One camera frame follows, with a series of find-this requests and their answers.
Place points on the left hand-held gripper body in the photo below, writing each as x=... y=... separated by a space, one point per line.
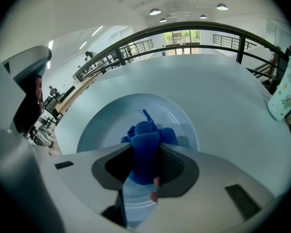
x=30 y=62

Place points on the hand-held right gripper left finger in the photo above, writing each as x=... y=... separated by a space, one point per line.
x=82 y=183

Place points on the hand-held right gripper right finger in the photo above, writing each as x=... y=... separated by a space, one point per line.
x=208 y=190

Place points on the blue cloth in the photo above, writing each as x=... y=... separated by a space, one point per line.
x=145 y=154

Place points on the big light blue plate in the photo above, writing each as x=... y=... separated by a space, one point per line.
x=116 y=120

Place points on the person's left hand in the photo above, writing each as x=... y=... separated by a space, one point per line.
x=39 y=93

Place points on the person's right hand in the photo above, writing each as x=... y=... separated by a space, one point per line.
x=155 y=182

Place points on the black office chair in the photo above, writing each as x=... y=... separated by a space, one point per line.
x=51 y=105

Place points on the long black bar device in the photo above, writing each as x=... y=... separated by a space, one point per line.
x=66 y=94

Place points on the wooden desk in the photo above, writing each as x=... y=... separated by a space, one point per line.
x=83 y=86

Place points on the black straight railing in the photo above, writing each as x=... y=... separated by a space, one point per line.
x=232 y=41
x=138 y=47

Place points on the dome pendant lamp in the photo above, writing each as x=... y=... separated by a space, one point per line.
x=163 y=20
x=222 y=7
x=203 y=16
x=155 y=11

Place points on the black curved railing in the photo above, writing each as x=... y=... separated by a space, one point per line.
x=241 y=48

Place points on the glass entrance doors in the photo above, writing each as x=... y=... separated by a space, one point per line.
x=182 y=39

